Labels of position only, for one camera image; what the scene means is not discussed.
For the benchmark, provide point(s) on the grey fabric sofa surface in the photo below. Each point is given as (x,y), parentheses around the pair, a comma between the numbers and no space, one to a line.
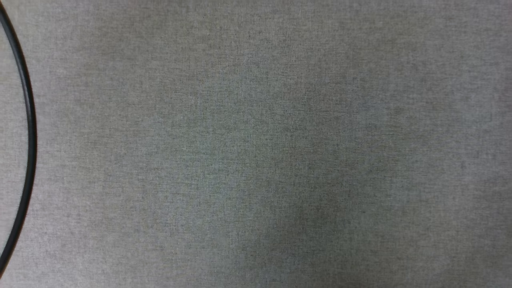
(264,144)

